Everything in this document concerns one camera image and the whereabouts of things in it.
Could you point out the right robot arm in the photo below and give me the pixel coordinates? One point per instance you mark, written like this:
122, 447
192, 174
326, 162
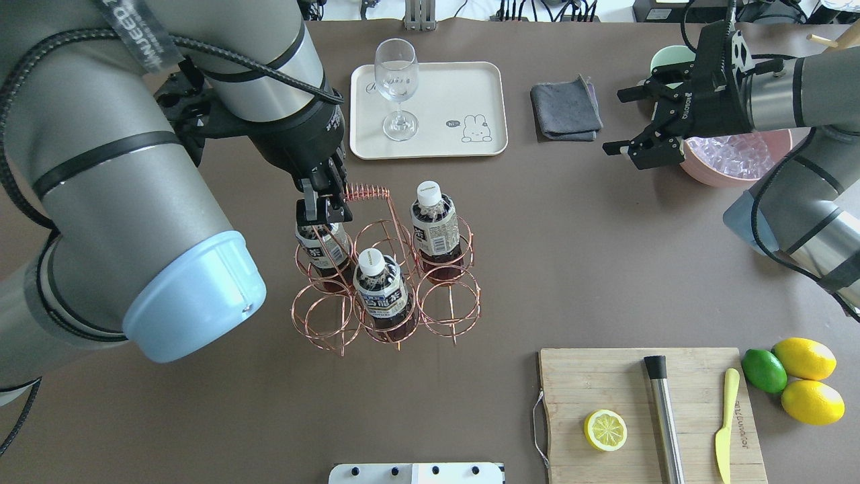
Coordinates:
790, 215

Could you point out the bamboo cutting board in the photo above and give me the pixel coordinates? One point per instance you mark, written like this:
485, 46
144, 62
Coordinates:
578, 381

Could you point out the pink bowl with ice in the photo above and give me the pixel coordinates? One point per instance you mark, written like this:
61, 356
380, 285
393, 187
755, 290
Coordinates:
735, 161

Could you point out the copper wire bottle basket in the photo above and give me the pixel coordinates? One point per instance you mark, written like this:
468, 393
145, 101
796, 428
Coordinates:
331, 321

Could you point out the half lemon slice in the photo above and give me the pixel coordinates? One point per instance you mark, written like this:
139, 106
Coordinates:
605, 430

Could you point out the grey folded cloth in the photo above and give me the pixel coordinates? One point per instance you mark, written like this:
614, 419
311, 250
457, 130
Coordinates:
567, 111

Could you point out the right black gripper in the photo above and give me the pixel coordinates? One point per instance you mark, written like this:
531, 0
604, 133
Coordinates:
724, 107

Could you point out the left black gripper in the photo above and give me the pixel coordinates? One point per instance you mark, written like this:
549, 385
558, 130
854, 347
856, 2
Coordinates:
297, 140

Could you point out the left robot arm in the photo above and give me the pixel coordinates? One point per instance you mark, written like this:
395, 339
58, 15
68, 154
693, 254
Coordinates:
106, 106

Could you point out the upper yellow lemon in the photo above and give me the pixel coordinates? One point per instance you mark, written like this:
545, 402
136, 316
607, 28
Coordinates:
805, 358

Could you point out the green bowl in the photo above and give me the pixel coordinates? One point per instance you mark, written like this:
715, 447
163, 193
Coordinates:
668, 57

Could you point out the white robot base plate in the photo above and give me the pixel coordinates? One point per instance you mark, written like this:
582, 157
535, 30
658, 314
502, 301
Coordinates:
419, 472

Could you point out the clear wine glass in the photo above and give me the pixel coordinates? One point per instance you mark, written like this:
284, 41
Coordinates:
396, 78

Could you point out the cream rabbit tray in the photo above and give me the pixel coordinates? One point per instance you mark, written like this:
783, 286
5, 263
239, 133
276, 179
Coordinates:
459, 106

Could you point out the yellow lemon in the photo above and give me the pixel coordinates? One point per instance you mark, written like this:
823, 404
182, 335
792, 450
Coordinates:
813, 403
805, 358

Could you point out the tea bottle white cap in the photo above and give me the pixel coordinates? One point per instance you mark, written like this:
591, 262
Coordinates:
384, 295

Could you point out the yellow plastic knife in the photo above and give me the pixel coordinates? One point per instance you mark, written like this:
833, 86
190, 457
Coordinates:
723, 437

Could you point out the lower yellow lemon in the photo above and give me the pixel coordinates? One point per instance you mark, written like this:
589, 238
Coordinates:
813, 403

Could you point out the green lime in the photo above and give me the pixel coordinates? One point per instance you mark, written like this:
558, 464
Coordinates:
764, 371

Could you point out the steel muddler black tip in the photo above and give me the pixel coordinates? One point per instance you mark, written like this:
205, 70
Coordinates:
659, 380

